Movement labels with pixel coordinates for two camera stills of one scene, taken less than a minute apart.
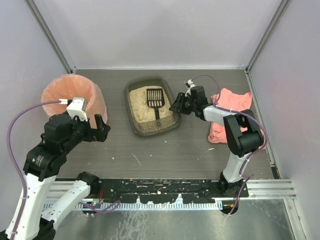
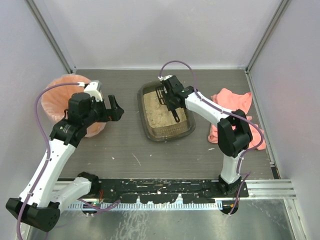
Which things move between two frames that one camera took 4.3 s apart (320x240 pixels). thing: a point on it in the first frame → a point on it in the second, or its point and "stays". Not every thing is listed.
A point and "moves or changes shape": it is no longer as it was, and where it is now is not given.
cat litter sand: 142,112 → 158,115
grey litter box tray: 145,129 → 165,133
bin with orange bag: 70,86 stays
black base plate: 165,191 stays
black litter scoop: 155,99 moves or changes shape
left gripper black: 92,131 → 108,113
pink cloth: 236,102 stays
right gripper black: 185,104 → 171,97
